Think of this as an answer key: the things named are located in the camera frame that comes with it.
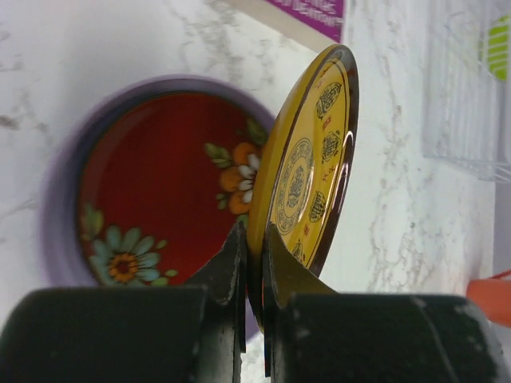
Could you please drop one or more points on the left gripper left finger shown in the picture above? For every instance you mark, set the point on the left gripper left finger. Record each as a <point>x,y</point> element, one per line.
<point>194,332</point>

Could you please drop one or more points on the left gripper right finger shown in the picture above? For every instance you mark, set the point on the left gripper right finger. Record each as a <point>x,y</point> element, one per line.
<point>315,334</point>

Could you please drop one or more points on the purple plastic plate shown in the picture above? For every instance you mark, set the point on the purple plastic plate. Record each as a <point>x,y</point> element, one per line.
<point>60,247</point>

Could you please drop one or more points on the red floral plate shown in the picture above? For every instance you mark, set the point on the red floral plate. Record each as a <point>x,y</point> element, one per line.
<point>164,184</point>

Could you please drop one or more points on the yellow brown patterned plate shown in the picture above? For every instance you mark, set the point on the yellow brown patterned plate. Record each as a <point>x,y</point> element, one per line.
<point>305,167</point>

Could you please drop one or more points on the lime green plate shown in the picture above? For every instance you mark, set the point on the lime green plate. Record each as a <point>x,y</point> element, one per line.
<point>495,47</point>

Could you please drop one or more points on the orange paper cup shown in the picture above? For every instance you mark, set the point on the orange paper cup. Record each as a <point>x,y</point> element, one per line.
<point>492,296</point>

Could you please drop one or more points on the purple treehouse book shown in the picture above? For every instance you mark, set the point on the purple treehouse book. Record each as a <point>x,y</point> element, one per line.
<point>314,24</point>

